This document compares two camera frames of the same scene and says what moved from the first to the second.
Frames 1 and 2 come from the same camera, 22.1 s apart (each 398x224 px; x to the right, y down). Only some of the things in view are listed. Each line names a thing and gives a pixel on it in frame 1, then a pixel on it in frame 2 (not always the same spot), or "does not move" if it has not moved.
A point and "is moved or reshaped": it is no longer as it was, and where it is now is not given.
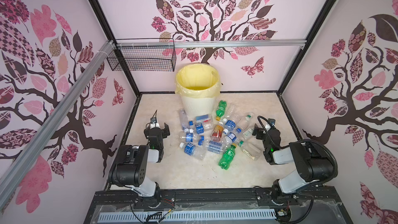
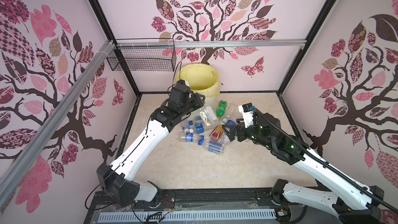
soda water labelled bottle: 212,146 does not move
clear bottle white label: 249,131 is moved or reshaped
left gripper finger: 146,131 -> 199,100
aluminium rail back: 145,43 does not move
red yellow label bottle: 216,134 does not move
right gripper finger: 256,129 -> 238,129
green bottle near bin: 221,110 does not move
